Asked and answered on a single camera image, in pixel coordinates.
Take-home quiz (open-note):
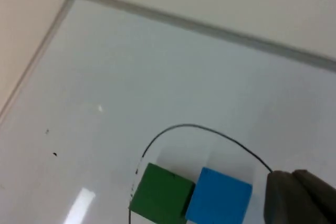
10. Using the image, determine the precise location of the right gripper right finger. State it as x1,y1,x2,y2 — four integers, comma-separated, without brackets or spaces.
291,168,336,224

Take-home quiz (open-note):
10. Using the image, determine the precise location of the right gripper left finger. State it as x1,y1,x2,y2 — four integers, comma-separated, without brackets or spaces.
263,170,332,224

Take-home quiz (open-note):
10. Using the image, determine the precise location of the blue cube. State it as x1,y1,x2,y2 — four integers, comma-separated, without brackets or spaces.
184,166,254,224

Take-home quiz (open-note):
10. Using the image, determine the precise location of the green cube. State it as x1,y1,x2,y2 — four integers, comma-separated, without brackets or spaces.
128,162,196,224

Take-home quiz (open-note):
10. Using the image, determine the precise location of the grey-framed whiteboard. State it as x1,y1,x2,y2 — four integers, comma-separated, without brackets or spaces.
0,0,336,224

